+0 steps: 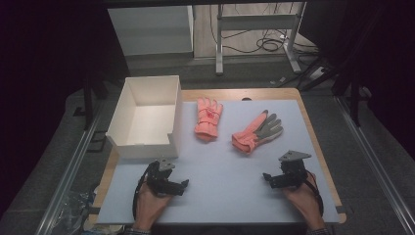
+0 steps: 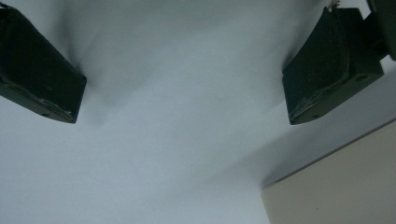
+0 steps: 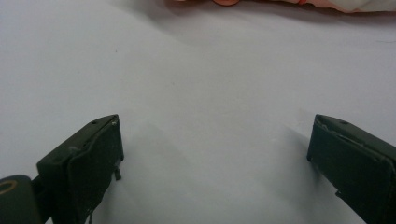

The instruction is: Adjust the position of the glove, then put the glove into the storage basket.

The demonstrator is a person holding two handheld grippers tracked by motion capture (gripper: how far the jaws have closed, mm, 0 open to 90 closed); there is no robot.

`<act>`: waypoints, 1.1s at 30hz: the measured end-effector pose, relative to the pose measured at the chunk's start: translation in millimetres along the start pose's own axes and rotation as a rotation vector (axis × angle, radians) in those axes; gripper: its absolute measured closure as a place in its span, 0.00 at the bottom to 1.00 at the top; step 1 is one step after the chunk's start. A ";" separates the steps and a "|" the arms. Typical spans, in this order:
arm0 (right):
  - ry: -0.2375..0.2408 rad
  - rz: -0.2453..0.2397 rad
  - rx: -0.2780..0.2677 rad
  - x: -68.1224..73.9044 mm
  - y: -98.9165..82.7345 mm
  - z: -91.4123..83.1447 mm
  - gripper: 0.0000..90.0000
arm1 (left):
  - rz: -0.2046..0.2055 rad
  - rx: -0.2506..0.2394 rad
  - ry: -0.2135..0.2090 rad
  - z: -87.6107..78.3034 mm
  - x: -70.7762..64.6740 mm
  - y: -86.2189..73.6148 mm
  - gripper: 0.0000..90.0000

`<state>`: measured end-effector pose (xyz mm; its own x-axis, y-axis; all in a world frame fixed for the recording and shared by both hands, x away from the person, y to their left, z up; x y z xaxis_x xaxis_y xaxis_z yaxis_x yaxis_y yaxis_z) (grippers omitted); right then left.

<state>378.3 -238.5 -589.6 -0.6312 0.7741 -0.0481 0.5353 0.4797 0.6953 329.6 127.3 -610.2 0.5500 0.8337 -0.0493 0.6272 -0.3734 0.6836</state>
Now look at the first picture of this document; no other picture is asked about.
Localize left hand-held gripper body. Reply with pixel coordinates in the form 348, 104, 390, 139
145, 158, 179, 198

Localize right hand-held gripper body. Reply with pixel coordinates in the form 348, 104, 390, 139
274, 150, 312, 190

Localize pink glove with grey palm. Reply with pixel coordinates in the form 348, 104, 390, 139
231, 110, 285, 155

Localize white cardboard box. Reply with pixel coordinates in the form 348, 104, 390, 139
105, 74, 183, 160

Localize pink glove with red print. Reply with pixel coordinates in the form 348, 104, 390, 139
194, 96, 224, 142

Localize person's left hand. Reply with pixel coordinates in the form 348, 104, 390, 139
132, 182, 174, 231

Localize person's right hand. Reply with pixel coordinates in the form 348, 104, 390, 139
282, 170, 327, 231

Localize light blue table mat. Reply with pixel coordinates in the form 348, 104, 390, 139
97, 99, 341, 225

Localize clear plastic bag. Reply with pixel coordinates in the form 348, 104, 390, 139
58, 190, 100, 235

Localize dark stand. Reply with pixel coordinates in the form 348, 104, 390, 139
332, 65, 373, 128
72, 75, 110, 131

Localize white power strip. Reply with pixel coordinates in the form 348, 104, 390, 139
307, 66, 327, 81

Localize white cabinet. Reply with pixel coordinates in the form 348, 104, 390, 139
107, 4, 195, 57

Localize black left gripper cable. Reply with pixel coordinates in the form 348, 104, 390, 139
131, 162, 155, 220

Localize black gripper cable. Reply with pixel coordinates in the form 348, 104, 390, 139
131, 162, 155, 220
305, 170, 325, 217

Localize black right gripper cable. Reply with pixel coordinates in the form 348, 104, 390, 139
305, 170, 325, 217

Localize metal floor rail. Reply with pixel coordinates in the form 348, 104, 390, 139
336, 96, 415, 235
33, 107, 106, 235

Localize black floor cables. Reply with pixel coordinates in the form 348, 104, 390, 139
224, 28, 319, 56

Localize grey metal desk frame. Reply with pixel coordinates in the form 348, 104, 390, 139
214, 1, 307, 76

